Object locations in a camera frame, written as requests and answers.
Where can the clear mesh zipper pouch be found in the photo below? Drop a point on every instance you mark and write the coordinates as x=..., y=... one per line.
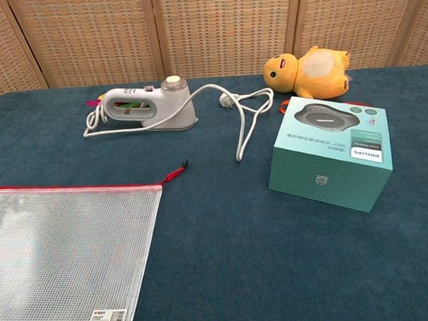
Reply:
x=61, y=245

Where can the wicker folding screen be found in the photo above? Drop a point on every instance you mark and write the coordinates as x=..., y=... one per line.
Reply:
x=222, y=32

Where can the white handheld garment steamer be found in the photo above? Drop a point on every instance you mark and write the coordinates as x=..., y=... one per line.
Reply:
x=176, y=109

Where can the teal Philips speaker box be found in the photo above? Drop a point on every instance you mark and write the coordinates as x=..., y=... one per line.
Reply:
x=328, y=177

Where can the blue carpet table cover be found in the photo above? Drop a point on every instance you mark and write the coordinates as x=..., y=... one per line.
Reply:
x=221, y=238

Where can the yellow plush toy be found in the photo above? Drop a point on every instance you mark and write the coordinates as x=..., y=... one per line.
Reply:
x=317, y=78

